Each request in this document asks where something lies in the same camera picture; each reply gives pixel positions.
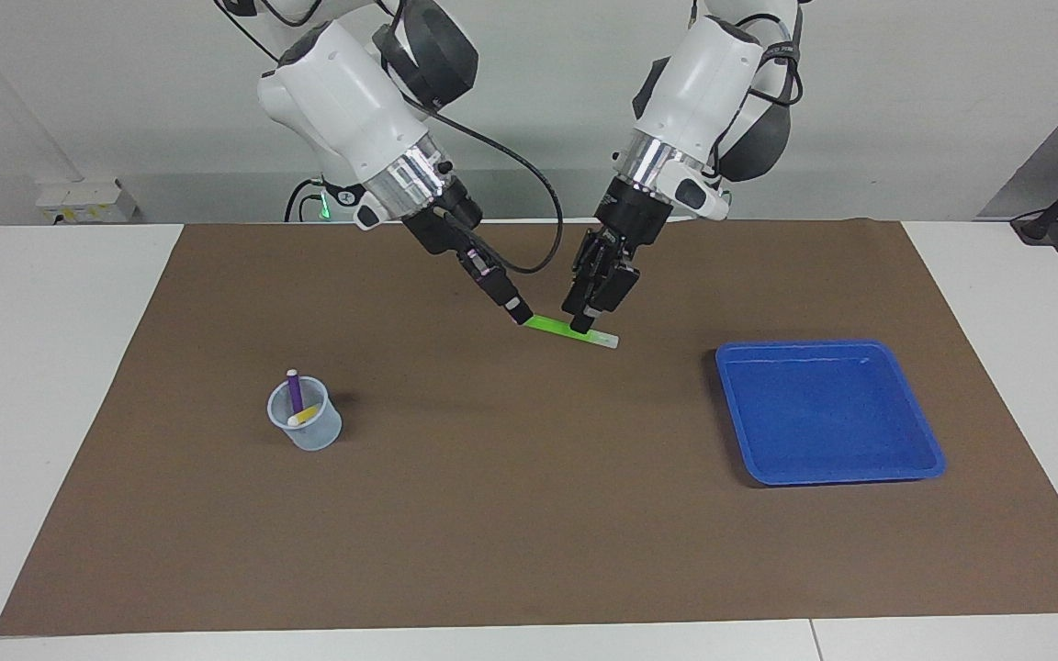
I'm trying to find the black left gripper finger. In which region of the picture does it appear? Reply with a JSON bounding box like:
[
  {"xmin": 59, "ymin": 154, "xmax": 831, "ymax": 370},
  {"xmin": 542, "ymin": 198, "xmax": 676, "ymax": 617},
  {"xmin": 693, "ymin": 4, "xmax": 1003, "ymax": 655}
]
[
  {"xmin": 597, "ymin": 242, "xmax": 643, "ymax": 314},
  {"xmin": 561, "ymin": 230, "xmax": 613, "ymax": 335}
]

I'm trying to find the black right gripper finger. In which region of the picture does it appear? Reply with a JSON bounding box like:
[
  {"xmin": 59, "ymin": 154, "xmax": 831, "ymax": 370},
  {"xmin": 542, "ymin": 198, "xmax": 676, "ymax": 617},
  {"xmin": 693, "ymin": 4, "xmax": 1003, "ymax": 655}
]
[
  {"xmin": 455, "ymin": 247, "xmax": 529, "ymax": 327},
  {"xmin": 468, "ymin": 240, "xmax": 535, "ymax": 323}
]

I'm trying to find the green pen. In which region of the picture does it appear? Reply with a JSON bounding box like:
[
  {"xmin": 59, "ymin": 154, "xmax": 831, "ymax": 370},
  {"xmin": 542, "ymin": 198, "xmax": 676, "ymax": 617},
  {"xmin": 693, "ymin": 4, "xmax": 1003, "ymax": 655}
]
[{"xmin": 523, "ymin": 314, "xmax": 621, "ymax": 351}]

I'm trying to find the blue plastic tray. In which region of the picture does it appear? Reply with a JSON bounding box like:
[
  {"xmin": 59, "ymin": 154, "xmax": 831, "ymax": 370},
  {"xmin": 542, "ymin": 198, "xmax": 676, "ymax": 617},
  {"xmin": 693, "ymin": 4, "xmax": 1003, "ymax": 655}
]
[{"xmin": 715, "ymin": 340, "xmax": 946, "ymax": 487}]

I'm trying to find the translucent plastic cup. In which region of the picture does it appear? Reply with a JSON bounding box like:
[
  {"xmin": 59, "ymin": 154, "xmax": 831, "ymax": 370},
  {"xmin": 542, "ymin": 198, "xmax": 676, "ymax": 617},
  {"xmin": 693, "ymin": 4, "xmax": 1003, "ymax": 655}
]
[{"xmin": 267, "ymin": 376, "xmax": 343, "ymax": 453}]

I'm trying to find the brown table mat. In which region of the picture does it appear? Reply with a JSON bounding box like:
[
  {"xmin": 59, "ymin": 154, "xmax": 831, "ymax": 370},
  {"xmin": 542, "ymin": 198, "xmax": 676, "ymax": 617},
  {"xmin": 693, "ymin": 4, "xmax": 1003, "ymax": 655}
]
[{"xmin": 0, "ymin": 218, "xmax": 1058, "ymax": 637}]

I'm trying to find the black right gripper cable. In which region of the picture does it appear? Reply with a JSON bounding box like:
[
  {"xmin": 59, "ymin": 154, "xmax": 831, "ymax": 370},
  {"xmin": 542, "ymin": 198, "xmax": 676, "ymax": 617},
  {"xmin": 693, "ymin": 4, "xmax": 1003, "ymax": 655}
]
[{"xmin": 426, "ymin": 104, "xmax": 566, "ymax": 275}]

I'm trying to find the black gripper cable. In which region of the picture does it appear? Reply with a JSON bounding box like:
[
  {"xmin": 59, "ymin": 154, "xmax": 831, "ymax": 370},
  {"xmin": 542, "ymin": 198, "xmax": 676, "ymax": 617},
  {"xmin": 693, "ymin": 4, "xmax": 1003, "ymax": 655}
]
[
  {"xmin": 426, "ymin": 104, "xmax": 566, "ymax": 275},
  {"xmin": 748, "ymin": 32, "xmax": 807, "ymax": 109}
]

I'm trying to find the black right base cable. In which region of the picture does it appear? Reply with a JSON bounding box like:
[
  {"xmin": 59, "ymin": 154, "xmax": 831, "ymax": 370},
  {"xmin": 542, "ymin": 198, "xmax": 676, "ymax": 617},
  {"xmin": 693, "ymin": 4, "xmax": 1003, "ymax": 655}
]
[{"xmin": 285, "ymin": 177, "xmax": 328, "ymax": 224}]

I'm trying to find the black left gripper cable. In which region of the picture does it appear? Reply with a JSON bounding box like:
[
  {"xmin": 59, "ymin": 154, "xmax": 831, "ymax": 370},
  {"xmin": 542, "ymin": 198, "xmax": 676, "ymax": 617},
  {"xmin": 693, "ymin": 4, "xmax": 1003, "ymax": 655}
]
[{"xmin": 748, "ymin": 32, "xmax": 807, "ymax": 109}]

